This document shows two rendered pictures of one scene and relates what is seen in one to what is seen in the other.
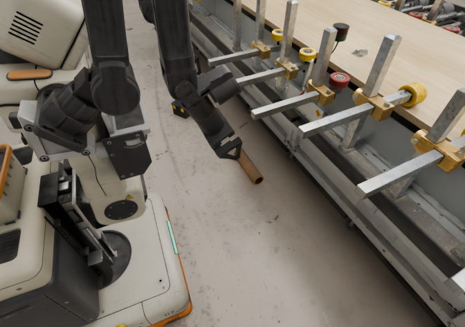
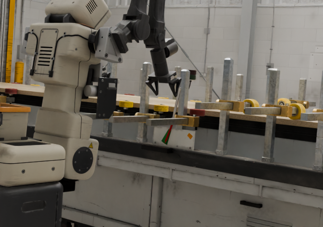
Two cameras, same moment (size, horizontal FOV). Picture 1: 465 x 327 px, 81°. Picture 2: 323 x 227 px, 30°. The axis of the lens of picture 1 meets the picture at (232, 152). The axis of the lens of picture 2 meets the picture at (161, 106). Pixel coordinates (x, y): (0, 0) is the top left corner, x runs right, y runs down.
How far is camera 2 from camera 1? 209 cm
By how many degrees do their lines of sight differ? 49
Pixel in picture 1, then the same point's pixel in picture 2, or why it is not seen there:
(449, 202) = not seen: hidden behind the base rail
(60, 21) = (103, 6)
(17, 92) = (84, 30)
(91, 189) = (76, 124)
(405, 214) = (279, 165)
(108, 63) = (144, 14)
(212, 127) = (165, 68)
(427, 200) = not seen: hidden behind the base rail
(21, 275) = (61, 151)
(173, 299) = not seen: outside the picture
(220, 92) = (170, 47)
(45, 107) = (112, 29)
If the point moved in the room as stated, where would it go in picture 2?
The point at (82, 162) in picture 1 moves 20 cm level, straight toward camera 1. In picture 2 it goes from (69, 104) to (117, 109)
